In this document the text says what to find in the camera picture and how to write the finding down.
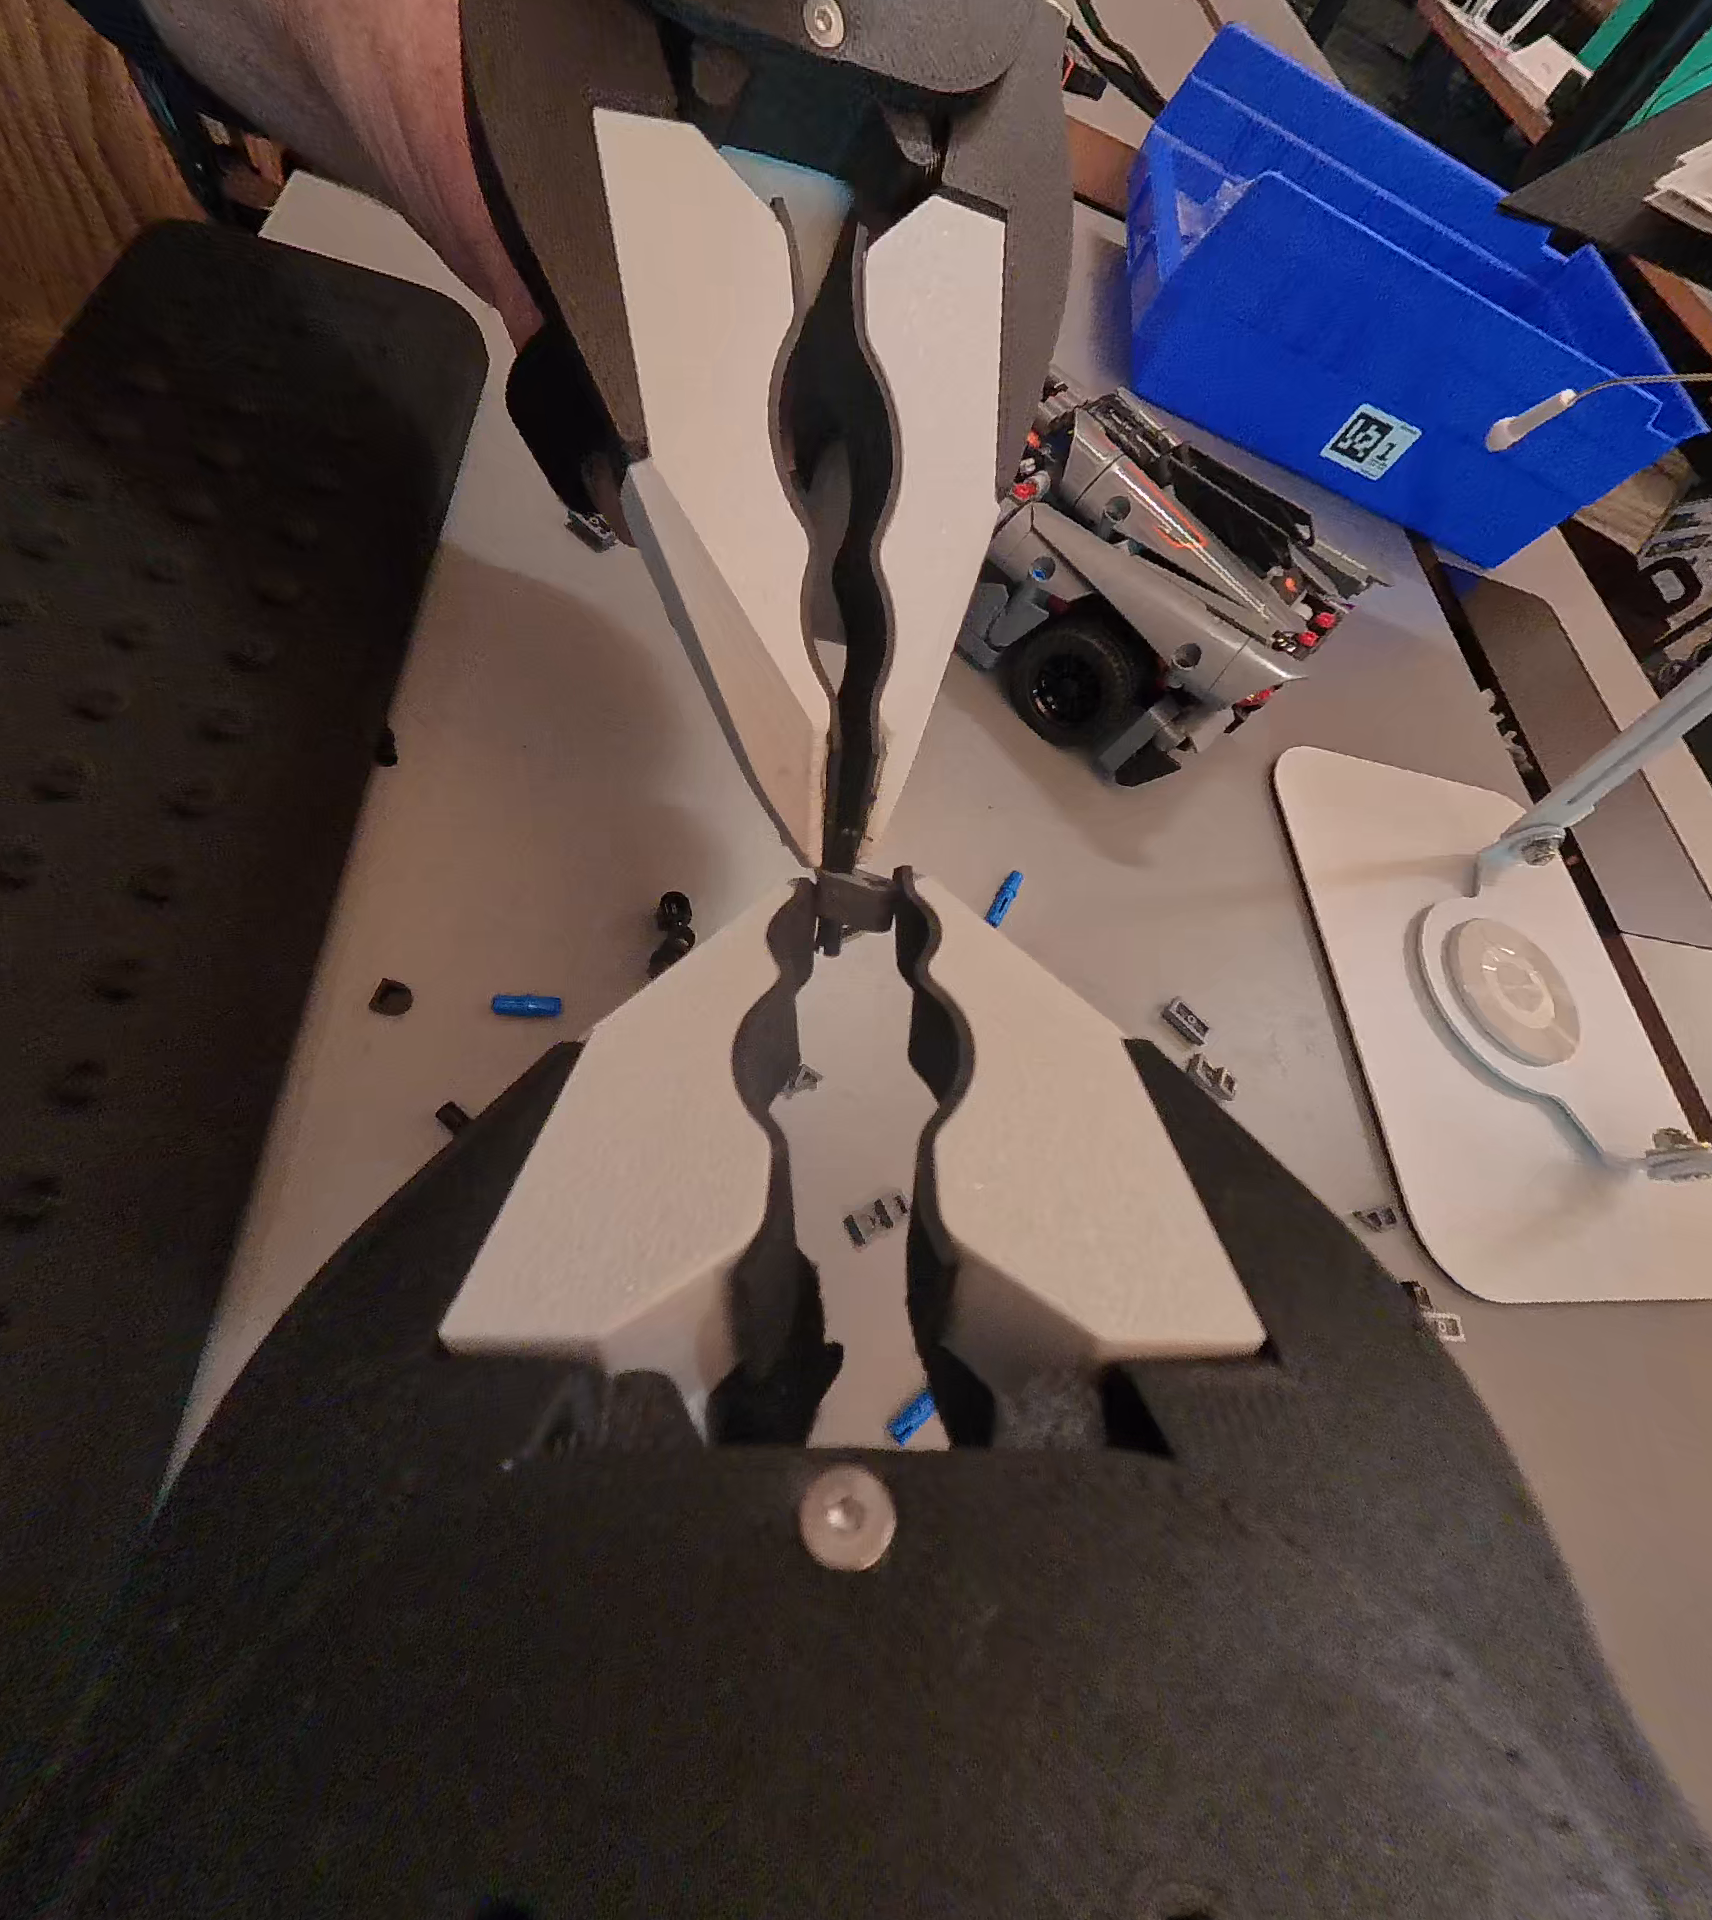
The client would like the blue storage bin with tag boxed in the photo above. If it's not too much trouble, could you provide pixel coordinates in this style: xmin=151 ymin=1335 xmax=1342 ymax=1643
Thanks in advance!
xmin=1250 ymin=171 xmax=1712 ymax=576

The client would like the silver metal plate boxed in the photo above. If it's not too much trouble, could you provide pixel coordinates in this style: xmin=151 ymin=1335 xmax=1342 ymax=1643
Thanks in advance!
xmin=1534 ymin=588 xmax=1712 ymax=954

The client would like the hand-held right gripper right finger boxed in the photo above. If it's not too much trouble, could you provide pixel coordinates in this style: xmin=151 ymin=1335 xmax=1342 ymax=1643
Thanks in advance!
xmin=893 ymin=867 xmax=1270 ymax=1433

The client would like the person's left hand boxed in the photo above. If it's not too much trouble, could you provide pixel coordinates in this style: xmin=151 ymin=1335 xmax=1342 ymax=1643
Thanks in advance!
xmin=326 ymin=0 xmax=541 ymax=364

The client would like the grey lego bracket with pin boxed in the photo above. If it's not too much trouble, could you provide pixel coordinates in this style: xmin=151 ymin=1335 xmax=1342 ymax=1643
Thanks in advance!
xmin=806 ymin=864 xmax=901 ymax=937

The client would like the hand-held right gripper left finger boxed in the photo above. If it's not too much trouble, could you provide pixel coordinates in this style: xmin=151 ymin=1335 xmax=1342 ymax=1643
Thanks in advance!
xmin=435 ymin=876 xmax=821 ymax=1437

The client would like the wooden pillar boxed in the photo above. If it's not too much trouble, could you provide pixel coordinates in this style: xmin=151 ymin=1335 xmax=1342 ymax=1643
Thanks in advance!
xmin=0 ymin=0 xmax=206 ymax=419

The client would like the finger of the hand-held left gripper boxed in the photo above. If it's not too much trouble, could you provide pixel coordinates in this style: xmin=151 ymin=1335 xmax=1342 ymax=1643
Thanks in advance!
xmin=589 ymin=105 xmax=858 ymax=867
xmin=831 ymin=185 xmax=1021 ymax=871

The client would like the grey lego car model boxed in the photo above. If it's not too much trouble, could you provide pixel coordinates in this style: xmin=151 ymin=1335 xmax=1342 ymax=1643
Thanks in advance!
xmin=957 ymin=380 xmax=1395 ymax=788

